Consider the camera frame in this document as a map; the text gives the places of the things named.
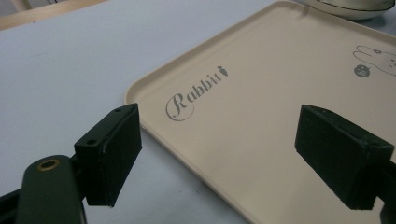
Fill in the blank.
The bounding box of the white bowl with dark rim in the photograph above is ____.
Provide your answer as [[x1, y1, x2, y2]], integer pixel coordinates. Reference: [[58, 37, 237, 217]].
[[300, 0, 396, 21]]

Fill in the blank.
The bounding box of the light wooden furniture edge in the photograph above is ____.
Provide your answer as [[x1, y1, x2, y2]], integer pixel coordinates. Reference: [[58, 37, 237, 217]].
[[0, 0, 108, 32]]

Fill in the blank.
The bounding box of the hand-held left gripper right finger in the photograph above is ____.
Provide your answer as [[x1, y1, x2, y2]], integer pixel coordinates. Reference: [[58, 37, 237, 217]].
[[294, 104, 395, 211]]

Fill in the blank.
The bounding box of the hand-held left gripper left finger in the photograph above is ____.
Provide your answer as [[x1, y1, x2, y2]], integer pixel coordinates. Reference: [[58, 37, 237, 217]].
[[74, 103, 143, 208]]

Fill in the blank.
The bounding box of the beige plastic tray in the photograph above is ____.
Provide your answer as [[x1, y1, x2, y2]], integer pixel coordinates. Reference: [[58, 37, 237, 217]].
[[123, 0, 396, 224]]

